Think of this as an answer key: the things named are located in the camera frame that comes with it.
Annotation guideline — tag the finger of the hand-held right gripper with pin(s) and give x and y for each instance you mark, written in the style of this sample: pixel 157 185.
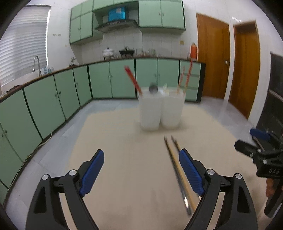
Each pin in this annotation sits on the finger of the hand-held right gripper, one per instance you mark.
pixel 245 148
pixel 259 134

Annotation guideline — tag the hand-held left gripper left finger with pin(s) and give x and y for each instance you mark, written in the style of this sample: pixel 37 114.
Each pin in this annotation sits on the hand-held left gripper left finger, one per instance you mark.
pixel 92 172

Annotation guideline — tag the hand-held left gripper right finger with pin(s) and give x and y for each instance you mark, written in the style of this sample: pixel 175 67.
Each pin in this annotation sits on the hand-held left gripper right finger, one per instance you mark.
pixel 191 172

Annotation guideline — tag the black chopstick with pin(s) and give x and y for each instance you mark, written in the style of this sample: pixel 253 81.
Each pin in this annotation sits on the black chopstick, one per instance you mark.
pixel 176 172

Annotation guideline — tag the brown wooden chopstick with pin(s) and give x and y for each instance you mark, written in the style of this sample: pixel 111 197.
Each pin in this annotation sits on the brown wooden chopstick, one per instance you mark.
pixel 175 144

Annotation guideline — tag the white two-compartment utensil holder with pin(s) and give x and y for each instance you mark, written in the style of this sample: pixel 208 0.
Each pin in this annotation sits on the white two-compartment utensil holder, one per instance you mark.
pixel 161 110

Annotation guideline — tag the cream plastic fork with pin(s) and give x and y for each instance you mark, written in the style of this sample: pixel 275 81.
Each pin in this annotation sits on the cream plastic fork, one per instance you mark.
pixel 165 89

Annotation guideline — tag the metal spoon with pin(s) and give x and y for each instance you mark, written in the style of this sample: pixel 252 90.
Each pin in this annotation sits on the metal spoon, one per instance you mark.
pixel 153 88

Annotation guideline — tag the person's right hand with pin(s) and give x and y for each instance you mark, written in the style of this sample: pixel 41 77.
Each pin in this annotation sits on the person's right hand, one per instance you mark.
pixel 270 188

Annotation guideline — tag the dark glass-front cabinet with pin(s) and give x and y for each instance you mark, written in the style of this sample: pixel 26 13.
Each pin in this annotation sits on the dark glass-front cabinet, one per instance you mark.
pixel 274 95

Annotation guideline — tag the narrow wooden door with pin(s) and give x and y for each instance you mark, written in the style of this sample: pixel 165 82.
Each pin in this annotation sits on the narrow wooden door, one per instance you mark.
pixel 244 70

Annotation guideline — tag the wide wooden door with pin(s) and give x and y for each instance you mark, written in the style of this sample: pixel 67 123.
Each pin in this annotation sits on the wide wooden door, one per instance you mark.
pixel 213 57

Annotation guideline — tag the orange thermos flask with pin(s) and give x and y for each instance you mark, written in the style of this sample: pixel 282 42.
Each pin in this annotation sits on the orange thermos flask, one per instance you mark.
pixel 193 51

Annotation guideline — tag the white cooking pot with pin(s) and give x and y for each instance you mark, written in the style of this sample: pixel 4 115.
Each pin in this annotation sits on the white cooking pot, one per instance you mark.
pixel 108 53

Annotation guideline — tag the black wok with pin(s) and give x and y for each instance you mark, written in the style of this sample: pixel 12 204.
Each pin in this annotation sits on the black wok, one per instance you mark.
pixel 127 52

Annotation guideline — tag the metal kitchen faucet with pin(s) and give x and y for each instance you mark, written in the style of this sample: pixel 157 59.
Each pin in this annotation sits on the metal kitchen faucet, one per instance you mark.
pixel 37 60

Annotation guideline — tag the row of seasoning jars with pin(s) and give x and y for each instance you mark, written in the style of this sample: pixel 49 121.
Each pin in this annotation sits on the row of seasoning jars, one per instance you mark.
pixel 147 52

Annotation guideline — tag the white window blind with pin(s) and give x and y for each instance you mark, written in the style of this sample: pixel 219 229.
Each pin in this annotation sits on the white window blind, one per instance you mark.
pixel 24 44

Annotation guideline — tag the black range hood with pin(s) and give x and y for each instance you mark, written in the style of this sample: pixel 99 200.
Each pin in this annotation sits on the black range hood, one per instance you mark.
pixel 117 25

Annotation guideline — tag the green wall cabinets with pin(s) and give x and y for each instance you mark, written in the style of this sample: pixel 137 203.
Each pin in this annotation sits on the green wall cabinets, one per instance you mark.
pixel 154 13

